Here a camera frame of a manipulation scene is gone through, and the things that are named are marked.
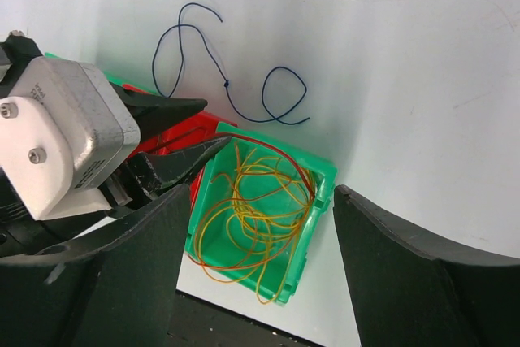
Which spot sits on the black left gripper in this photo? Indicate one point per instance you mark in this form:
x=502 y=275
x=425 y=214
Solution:
x=20 y=232

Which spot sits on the left green plastic bin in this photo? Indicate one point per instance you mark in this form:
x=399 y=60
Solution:
x=113 y=79

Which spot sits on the red plastic bin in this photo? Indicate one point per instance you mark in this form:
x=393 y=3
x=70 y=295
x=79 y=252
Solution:
x=200 y=127

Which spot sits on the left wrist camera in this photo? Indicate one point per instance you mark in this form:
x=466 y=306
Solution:
x=67 y=132

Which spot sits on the green plastic bin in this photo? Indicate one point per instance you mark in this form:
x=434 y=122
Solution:
x=113 y=79
x=258 y=204

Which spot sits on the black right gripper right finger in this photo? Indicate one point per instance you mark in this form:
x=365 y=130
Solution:
x=412 y=287

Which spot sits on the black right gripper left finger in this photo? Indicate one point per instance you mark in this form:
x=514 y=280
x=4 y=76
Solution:
x=114 y=286

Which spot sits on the right green plastic bin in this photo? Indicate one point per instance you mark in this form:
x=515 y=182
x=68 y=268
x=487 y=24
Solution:
x=258 y=204

